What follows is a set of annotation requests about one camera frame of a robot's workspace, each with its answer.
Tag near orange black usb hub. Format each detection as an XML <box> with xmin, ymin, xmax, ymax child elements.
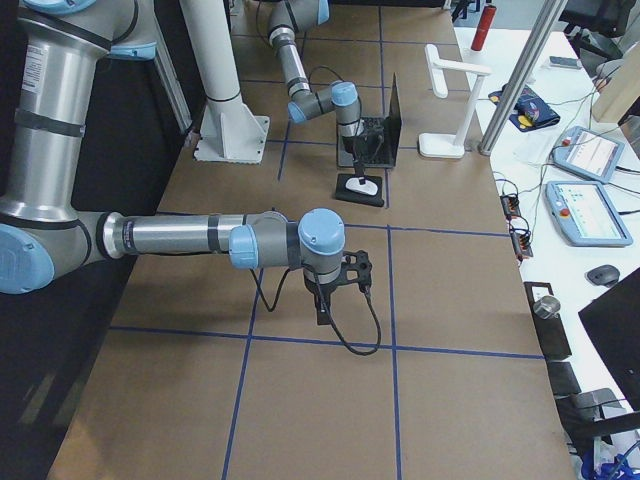
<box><xmin>509</xmin><ymin>228</ymin><xmax>533</xmax><ymax>262</ymax></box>

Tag black desk mouse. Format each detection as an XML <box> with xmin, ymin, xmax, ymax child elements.
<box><xmin>585</xmin><ymin>264</ymin><xmax>620</xmax><ymax>288</ymax></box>

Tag black box under cylinder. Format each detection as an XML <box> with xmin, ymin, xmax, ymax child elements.
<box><xmin>524</xmin><ymin>281</ymin><xmax>572</xmax><ymax>361</ymax></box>

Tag white computer mouse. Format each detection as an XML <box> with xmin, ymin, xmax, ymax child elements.
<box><xmin>345</xmin><ymin>177</ymin><xmax>379</xmax><ymax>197</ymax></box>

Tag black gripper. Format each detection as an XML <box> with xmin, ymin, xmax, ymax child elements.
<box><xmin>343</xmin><ymin>133</ymin><xmax>368</xmax><ymax>183</ymax></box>
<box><xmin>304</xmin><ymin>278</ymin><xmax>337</xmax><ymax>325</ymax></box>

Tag white desk lamp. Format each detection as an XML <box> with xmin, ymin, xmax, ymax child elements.
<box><xmin>417</xmin><ymin>43</ymin><xmax>492</xmax><ymax>160</ymax></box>

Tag grey teach pendant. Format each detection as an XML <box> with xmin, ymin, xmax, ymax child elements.
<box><xmin>545</xmin><ymin>181</ymin><xmax>633</xmax><ymax>247</ymax></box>
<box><xmin>551</xmin><ymin>126</ymin><xmax>624</xmax><ymax>184</ymax></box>

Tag orange black usb hub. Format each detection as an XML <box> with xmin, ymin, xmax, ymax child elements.
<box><xmin>500</xmin><ymin>194</ymin><xmax>521</xmax><ymax>220</ymax></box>
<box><xmin>509</xmin><ymin>228</ymin><xmax>533</xmax><ymax>262</ymax></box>

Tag far orange black usb hub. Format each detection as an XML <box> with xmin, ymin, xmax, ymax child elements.
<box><xmin>500</xmin><ymin>194</ymin><xmax>521</xmax><ymax>220</ymax></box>

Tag red cylindrical bottle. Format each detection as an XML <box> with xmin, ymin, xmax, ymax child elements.
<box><xmin>470</xmin><ymin>4</ymin><xmax>497</xmax><ymax>52</ymax></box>

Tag black monitor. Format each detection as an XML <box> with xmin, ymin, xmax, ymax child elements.
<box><xmin>579</xmin><ymin>269</ymin><xmax>640</xmax><ymax>410</ymax></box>

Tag aluminium frame post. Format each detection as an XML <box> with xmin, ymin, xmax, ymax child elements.
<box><xmin>478</xmin><ymin>0</ymin><xmax>567</xmax><ymax>156</ymax></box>

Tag grey laptop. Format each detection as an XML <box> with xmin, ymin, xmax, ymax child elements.
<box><xmin>336</xmin><ymin>76</ymin><xmax>402</xmax><ymax>169</ymax></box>

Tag silver metal cylinder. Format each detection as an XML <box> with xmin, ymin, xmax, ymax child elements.
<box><xmin>532</xmin><ymin>295</ymin><xmax>561</xmax><ymax>320</ymax></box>

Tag smartphone on desk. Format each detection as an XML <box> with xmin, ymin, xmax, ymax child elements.
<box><xmin>549</xmin><ymin>56</ymin><xmax>582</xmax><ymax>70</ymax></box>

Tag near grey teach pendant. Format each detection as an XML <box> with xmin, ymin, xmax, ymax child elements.
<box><xmin>545</xmin><ymin>181</ymin><xmax>633</xmax><ymax>247</ymax></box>

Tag black mouse pad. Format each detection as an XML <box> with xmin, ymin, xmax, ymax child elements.
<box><xmin>334</xmin><ymin>174</ymin><xmax>384</xmax><ymax>207</ymax></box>

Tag dark blue patterned pouch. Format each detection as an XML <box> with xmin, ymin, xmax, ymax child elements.
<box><xmin>509</xmin><ymin>85</ymin><xmax>561</xmax><ymax>133</ymax></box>

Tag far grey teach pendant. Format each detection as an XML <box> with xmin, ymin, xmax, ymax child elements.
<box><xmin>551</xmin><ymin>126</ymin><xmax>624</xmax><ymax>184</ymax></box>

